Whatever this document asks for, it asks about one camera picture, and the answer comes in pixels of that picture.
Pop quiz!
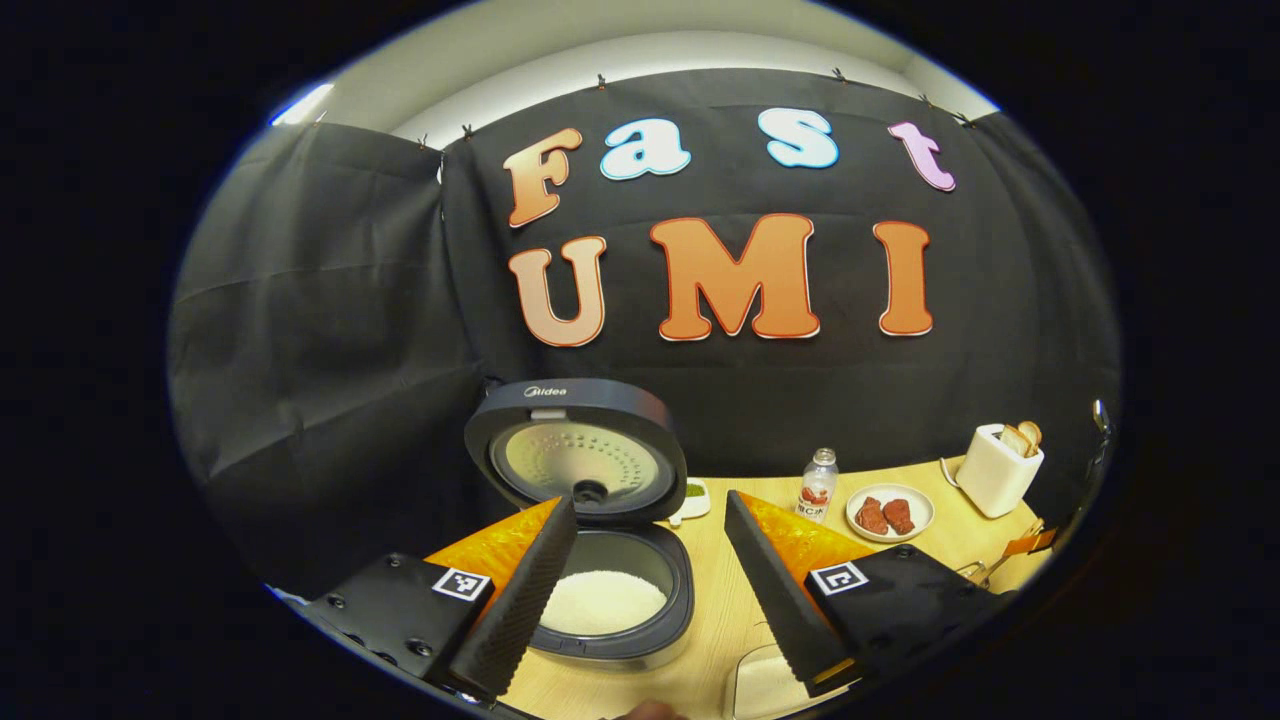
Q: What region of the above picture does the white round plate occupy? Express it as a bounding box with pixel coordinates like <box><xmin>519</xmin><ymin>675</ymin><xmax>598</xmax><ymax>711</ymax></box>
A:
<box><xmin>846</xmin><ymin>484</ymin><xmax>936</xmax><ymax>544</ymax></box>

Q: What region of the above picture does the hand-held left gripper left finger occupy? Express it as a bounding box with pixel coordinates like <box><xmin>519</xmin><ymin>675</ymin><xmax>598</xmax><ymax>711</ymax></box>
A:
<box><xmin>300</xmin><ymin>495</ymin><xmax>579</xmax><ymax>701</ymax></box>

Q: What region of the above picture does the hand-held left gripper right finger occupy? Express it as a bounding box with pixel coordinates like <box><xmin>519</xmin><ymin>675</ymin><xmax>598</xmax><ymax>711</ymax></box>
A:
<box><xmin>724</xmin><ymin>490</ymin><xmax>1006</xmax><ymax>698</ymax></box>

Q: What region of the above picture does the dark grey rice cooker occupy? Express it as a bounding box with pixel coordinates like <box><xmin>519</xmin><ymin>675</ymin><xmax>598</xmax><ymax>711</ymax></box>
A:
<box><xmin>463</xmin><ymin>378</ymin><xmax>696</xmax><ymax>671</ymax></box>

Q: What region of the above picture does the row of black cloth clips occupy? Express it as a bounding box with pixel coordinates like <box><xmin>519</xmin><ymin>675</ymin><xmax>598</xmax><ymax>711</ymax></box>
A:
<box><xmin>315</xmin><ymin>68</ymin><xmax>973</xmax><ymax>149</ymax></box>

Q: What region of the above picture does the white toaster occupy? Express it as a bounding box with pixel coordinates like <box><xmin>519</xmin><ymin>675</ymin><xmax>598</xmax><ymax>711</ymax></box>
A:
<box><xmin>955</xmin><ymin>423</ymin><xmax>1045</xmax><ymax>519</ymax></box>

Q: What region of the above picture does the wooden spoon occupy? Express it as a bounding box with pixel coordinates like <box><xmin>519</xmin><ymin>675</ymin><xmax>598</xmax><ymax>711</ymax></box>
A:
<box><xmin>985</xmin><ymin>525</ymin><xmax>1059</xmax><ymax>583</ymax></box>

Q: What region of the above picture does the ceiling light panel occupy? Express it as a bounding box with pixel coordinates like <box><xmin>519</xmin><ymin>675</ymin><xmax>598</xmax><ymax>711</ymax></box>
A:
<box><xmin>270</xmin><ymin>82</ymin><xmax>336</xmax><ymax>126</ymax></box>

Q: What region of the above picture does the white rice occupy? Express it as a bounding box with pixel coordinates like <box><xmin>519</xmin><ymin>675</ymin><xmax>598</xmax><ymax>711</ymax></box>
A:
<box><xmin>540</xmin><ymin>570</ymin><xmax>668</xmax><ymax>637</ymax></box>

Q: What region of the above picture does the white divided bean dish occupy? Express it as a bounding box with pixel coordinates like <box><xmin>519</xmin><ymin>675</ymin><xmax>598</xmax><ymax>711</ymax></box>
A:
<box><xmin>668</xmin><ymin>478</ymin><xmax>712</xmax><ymax>528</ymax></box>

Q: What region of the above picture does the clear plastic bottle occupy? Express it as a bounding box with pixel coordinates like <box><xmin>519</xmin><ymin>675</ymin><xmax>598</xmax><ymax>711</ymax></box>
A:
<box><xmin>795</xmin><ymin>448</ymin><xmax>839</xmax><ymax>524</ymax></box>

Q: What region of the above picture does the black backdrop cloth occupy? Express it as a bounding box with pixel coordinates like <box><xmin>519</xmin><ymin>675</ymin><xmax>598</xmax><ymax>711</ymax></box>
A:
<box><xmin>168</xmin><ymin>68</ymin><xmax>1121</xmax><ymax>601</ymax></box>

